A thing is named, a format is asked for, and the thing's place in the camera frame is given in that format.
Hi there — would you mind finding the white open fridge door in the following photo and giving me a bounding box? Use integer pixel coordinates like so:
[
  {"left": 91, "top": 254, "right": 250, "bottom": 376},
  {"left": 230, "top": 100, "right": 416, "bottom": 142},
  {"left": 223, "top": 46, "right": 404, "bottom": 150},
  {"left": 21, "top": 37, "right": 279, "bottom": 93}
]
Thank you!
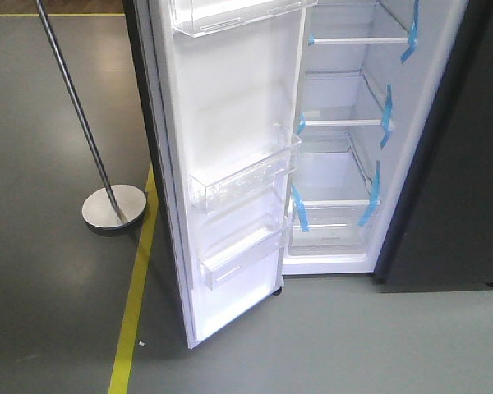
[{"left": 123, "top": 1, "right": 311, "bottom": 348}]

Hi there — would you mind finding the upper glass fridge shelf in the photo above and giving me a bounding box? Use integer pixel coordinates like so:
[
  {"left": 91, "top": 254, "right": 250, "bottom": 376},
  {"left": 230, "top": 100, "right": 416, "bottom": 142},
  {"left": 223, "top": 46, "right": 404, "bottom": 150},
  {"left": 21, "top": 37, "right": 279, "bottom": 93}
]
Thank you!
[{"left": 308, "top": 1, "right": 410, "bottom": 46}]

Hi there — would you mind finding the lower glass fridge shelf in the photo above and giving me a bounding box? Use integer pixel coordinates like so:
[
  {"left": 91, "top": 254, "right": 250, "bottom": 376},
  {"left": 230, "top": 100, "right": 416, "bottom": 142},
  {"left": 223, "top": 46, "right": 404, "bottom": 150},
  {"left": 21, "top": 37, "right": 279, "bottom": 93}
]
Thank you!
[{"left": 292, "top": 137, "right": 374, "bottom": 207}]

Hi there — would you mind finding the clear lower door bin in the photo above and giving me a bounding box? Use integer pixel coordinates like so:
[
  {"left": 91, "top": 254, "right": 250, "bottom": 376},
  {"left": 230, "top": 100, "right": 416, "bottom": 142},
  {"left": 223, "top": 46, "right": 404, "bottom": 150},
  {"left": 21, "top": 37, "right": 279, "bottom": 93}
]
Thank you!
[{"left": 198, "top": 218, "right": 291, "bottom": 290}]

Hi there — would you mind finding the glass fridge shelf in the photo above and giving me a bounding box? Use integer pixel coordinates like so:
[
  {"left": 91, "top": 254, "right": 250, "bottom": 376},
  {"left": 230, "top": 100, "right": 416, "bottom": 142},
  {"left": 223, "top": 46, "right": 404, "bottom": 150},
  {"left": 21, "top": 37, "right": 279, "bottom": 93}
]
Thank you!
[
  {"left": 297, "top": 70, "right": 396, "bottom": 132},
  {"left": 292, "top": 137, "right": 374, "bottom": 207},
  {"left": 308, "top": 1, "right": 410, "bottom": 46}
]

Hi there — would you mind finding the clear crisper drawer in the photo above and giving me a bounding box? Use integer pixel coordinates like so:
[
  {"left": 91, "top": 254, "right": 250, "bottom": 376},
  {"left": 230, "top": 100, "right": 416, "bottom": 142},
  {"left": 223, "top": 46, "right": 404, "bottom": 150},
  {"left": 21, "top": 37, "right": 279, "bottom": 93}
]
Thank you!
[{"left": 289, "top": 204, "right": 376, "bottom": 255}]

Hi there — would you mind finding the dark grey fridge body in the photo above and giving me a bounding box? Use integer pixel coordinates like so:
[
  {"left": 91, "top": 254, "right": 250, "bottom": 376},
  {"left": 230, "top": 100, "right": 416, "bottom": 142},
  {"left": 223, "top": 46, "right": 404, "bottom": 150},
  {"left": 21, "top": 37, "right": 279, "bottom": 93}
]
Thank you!
[{"left": 283, "top": 1, "right": 493, "bottom": 291}]

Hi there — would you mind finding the clear middle door bin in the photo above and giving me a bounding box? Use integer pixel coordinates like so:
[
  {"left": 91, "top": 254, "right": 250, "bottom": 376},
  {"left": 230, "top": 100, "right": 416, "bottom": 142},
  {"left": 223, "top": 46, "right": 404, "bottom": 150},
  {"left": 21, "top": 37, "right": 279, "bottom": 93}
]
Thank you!
[{"left": 190, "top": 135, "right": 302, "bottom": 213}]

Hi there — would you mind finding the middle glass fridge shelf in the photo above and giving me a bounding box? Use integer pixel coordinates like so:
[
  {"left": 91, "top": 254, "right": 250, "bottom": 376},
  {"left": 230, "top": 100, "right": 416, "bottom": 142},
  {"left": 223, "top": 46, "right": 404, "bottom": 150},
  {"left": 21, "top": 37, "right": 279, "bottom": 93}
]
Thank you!
[{"left": 297, "top": 70, "right": 396, "bottom": 132}]

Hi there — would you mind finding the clear door bin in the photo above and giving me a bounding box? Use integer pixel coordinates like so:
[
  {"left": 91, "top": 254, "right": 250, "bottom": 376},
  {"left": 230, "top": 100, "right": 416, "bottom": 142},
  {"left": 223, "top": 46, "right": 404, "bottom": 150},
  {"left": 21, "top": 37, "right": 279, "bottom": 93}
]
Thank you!
[
  {"left": 198, "top": 218, "right": 291, "bottom": 290},
  {"left": 169, "top": 0, "right": 318, "bottom": 38},
  {"left": 190, "top": 135, "right": 302, "bottom": 213}
]

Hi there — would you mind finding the silver stanchion post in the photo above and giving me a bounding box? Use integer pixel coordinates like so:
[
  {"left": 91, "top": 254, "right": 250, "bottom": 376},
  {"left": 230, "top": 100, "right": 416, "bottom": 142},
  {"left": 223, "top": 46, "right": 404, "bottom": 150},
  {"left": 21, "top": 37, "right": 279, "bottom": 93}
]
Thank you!
[{"left": 35, "top": 1, "right": 147, "bottom": 231}]

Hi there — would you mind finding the clear upper door bin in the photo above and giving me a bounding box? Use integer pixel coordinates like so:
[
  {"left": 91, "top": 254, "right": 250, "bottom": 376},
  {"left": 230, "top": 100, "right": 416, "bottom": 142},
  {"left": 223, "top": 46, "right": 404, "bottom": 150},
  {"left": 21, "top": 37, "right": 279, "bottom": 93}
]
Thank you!
[{"left": 169, "top": 0, "right": 318, "bottom": 38}]

